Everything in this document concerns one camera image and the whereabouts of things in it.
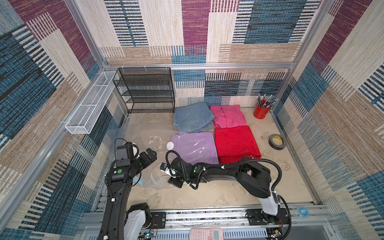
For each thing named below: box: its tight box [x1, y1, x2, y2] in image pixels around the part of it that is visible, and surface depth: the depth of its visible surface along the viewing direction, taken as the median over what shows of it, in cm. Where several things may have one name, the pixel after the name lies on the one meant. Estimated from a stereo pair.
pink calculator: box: [189, 227, 224, 240], surface depth 70 cm
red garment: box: [214, 125, 262, 164], surface depth 101 cm
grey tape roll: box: [268, 133, 287, 151], surface depth 102 cm
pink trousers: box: [210, 104, 247, 129], surface depth 110 cm
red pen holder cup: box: [253, 99, 272, 120], surface depth 114 cm
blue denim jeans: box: [173, 101, 215, 133], surface depth 110 cm
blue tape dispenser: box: [299, 206, 310, 218], surface depth 77 cm
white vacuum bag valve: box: [166, 141, 175, 151], surface depth 99 cm
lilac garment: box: [172, 132, 219, 164], surface depth 96 cm
